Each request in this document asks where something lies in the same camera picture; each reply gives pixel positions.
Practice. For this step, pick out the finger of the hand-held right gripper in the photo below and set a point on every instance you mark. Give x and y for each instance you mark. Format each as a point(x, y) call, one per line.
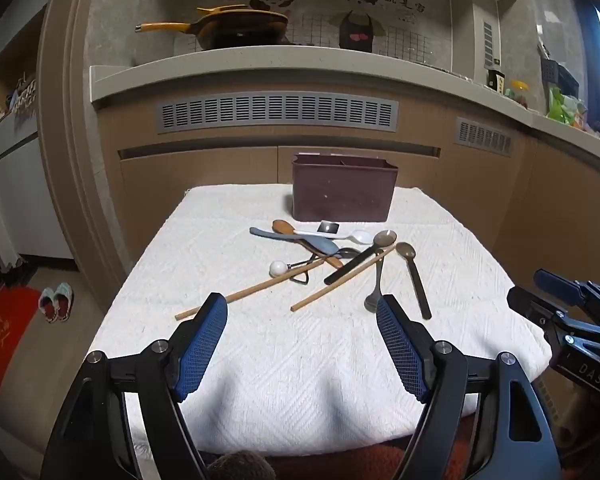
point(532, 305)
point(557, 286)

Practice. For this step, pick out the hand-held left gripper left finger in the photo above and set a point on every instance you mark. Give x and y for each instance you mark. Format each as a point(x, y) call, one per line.
point(202, 345)

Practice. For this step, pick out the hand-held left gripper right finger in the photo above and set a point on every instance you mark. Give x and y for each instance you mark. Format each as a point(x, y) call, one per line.
point(400, 345)

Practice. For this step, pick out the plain metal spoon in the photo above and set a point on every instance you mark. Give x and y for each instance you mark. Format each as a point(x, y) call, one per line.
point(372, 302)

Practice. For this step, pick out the wooden chopstick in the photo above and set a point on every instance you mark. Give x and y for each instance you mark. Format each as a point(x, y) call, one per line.
point(340, 280)
point(245, 292)

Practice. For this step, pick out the dark brown spoon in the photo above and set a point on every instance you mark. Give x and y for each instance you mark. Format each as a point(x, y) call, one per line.
point(406, 251)

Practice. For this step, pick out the small dark metal spoon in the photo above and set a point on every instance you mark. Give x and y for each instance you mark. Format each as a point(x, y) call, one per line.
point(350, 252)

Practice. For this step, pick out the white spoon with black label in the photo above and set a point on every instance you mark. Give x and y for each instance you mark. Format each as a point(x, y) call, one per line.
point(362, 236)

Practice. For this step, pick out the blue-grey plastic spoon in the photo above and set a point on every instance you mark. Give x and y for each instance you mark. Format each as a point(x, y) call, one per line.
point(322, 245)

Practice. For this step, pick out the brown wooden spoon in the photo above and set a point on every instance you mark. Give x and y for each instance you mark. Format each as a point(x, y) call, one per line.
point(282, 227)

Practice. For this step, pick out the maroon plastic utensil box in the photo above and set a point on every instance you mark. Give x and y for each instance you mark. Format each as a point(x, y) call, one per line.
point(342, 192)

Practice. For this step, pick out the white textured cloth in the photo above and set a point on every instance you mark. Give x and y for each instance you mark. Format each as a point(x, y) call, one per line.
point(280, 360)

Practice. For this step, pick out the dark fuzzy object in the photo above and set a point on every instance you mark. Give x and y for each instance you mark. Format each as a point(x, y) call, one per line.
point(237, 466)

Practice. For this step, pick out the striped slipper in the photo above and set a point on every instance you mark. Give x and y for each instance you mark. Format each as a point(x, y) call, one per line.
point(47, 305)
point(64, 300)

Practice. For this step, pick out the short grey vent grille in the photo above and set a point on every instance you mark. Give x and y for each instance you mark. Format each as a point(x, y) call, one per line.
point(484, 136)

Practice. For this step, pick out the green plastic bag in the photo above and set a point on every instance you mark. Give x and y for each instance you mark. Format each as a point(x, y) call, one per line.
point(565, 107)

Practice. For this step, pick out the wooden kitchen cabinet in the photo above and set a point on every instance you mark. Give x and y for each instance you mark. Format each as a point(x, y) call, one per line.
point(205, 165)

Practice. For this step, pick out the yellow-lidded jar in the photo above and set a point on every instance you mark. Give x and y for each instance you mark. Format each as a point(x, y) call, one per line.
point(520, 91)

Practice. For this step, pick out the red floor mat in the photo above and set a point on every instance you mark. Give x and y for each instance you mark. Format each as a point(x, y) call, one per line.
point(2, 345)

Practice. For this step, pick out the black plastic basket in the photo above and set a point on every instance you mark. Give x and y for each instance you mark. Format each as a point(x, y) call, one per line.
point(560, 75)

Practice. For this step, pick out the white low cabinet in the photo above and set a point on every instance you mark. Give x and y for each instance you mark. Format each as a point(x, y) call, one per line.
point(30, 195)

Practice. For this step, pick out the long grey vent grille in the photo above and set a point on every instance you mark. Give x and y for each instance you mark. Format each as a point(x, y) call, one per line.
point(277, 112)

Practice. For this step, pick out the yellow frying pan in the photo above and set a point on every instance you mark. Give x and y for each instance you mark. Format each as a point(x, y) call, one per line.
point(240, 30)

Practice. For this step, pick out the grey wall vent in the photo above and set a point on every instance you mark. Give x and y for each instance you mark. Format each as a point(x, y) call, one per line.
point(488, 42)

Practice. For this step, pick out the cartoon wall poster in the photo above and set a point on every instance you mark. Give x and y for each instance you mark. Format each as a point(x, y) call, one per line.
point(330, 10)

